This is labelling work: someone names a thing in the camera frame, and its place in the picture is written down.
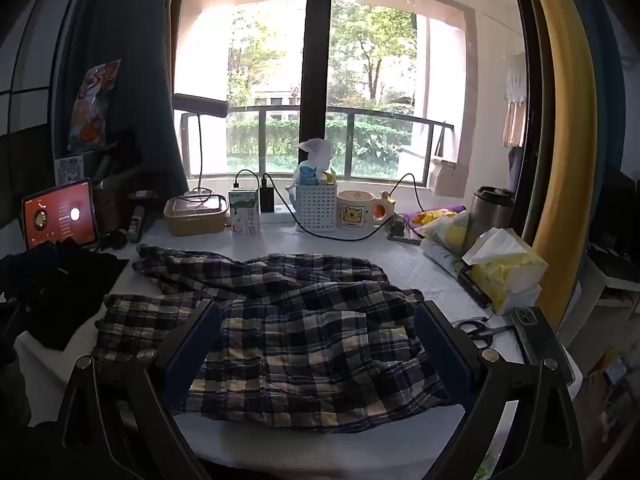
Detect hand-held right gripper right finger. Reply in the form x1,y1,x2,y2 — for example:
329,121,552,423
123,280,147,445
414,300,586,480

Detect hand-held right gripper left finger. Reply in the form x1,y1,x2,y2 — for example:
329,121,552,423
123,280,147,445
55,299,223,480

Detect plaid pants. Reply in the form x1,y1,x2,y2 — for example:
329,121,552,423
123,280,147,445
95,244,451,433

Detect black scissors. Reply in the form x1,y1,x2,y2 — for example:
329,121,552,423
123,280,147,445
452,316,516,350

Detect black pen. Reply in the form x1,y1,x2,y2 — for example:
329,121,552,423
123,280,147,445
457,270,493,309

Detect phone in dark case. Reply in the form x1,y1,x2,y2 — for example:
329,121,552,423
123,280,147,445
510,305,576,386

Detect yellow tissue pack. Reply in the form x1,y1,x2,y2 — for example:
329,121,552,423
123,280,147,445
461,227,549,316

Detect white yellow printed bag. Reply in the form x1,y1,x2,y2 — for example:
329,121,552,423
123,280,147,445
420,210,473,278

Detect beige lunch box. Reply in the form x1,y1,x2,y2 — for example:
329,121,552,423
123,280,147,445
163,195,230,237

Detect spray can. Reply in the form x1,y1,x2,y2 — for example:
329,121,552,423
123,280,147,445
127,205,146,243

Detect white green milk carton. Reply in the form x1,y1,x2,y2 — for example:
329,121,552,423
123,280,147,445
228,187,262,236

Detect black clothing pile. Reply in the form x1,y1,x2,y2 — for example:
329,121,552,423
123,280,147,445
0,242,131,352

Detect white power strip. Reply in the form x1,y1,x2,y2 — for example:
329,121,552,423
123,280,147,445
260,204,301,225

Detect cream bear mug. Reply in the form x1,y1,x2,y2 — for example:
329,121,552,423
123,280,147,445
336,190,396,229

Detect tablet with red screen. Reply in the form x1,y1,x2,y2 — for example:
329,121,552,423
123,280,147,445
21,178,99,252

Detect white perforated basket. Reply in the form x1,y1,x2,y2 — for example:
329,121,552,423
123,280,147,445
291,180,339,233

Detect small printed card box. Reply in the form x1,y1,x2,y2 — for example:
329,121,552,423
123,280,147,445
54,155,85,187

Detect plastic bag in basket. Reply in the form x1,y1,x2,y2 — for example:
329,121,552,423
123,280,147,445
295,137,335,184

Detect black desk lamp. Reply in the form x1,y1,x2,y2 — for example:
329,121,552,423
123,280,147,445
171,93,229,197

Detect balcony railing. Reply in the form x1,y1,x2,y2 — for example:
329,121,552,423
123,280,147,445
227,105,456,186

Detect hanging clothes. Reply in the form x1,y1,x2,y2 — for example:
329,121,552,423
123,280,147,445
502,52,528,148

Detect colourful snack bag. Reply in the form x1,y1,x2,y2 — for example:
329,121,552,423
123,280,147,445
67,59,122,153

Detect yellow curtain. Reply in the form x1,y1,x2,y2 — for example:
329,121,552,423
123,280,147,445
520,0,601,311

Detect dark blue curtain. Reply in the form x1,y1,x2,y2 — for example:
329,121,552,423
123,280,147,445
52,0,188,196

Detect black cable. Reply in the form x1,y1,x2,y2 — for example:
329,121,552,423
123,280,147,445
261,173,432,239

